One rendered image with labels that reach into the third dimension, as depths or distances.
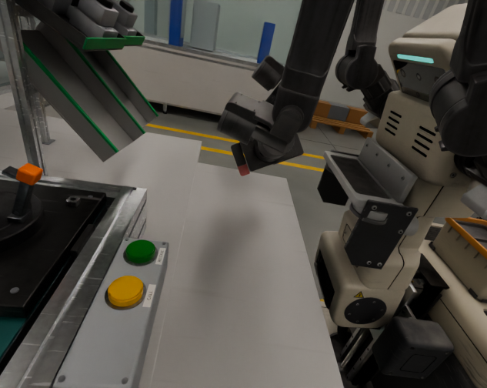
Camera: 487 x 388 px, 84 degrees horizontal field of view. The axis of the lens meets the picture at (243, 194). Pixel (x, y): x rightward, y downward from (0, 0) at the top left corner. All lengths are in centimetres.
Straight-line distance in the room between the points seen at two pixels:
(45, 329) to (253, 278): 34
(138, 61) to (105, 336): 423
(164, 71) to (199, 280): 398
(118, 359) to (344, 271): 56
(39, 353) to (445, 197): 70
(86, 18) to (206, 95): 372
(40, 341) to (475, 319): 84
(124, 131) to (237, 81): 358
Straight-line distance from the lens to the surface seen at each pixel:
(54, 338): 37
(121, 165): 89
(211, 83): 426
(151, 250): 42
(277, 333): 50
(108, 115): 72
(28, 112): 63
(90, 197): 54
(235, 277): 55
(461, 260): 96
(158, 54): 436
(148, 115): 85
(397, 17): 966
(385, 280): 74
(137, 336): 36
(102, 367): 34
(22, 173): 43
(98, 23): 62
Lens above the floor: 126
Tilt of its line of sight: 30 degrees down
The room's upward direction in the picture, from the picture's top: 13 degrees clockwise
